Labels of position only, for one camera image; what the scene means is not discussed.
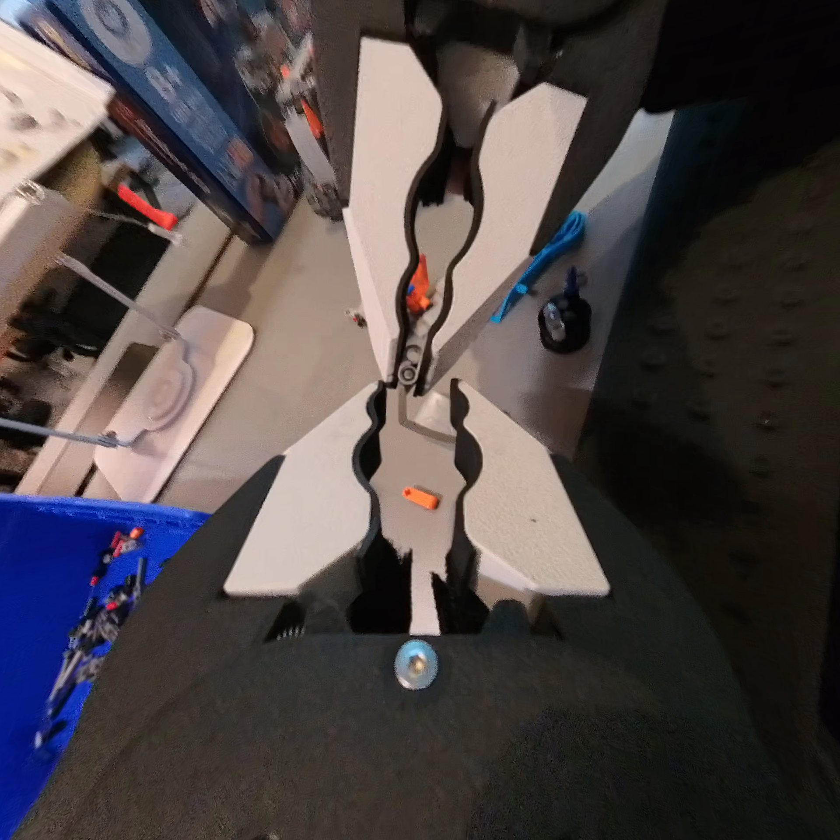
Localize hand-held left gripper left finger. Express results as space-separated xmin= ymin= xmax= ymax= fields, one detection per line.
xmin=223 ymin=381 xmax=387 ymax=599

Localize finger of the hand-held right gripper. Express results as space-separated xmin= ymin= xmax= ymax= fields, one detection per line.
xmin=416 ymin=83 xmax=588 ymax=396
xmin=343 ymin=37 xmax=448 ymax=385

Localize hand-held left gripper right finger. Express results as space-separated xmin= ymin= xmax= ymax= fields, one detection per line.
xmin=448 ymin=379 xmax=611 ymax=599

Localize light blue plastic strip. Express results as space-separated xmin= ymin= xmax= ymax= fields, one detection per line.
xmin=489 ymin=211 xmax=587 ymax=324

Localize black round core blue pin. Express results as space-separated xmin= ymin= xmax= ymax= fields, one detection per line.
xmin=537 ymin=266 xmax=593 ymax=355

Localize grey block module orange part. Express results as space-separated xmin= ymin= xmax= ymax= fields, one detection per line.
xmin=346 ymin=255 xmax=439 ymax=329

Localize grey curved panel block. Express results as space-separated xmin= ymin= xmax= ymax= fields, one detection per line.
xmin=395 ymin=338 xmax=460 ymax=447

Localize blue robot kit box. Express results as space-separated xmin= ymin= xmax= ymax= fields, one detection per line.
xmin=49 ymin=0 xmax=316 ymax=245

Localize dark red robot kit box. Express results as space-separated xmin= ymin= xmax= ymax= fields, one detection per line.
xmin=16 ymin=0 xmax=273 ymax=245

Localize small dark block parts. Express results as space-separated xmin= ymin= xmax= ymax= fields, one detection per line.
xmin=33 ymin=525 xmax=148 ymax=752

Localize blue tipped zip tie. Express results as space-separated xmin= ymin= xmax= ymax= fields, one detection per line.
xmin=0 ymin=420 xmax=135 ymax=450

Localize blue plastic bin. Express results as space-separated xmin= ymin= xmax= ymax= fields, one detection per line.
xmin=0 ymin=493 xmax=211 ymax=821

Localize white zip tie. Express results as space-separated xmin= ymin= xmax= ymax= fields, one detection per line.
xmin=85 ymin=209 xmax=186 ymax=245

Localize white instruction sheet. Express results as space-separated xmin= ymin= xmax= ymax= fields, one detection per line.
xmin=0 ymin=20 xmax=116 ymax=204

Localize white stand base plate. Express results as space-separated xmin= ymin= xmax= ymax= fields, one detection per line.
xmin=92 ymin=305 xmax=256 ymax=505

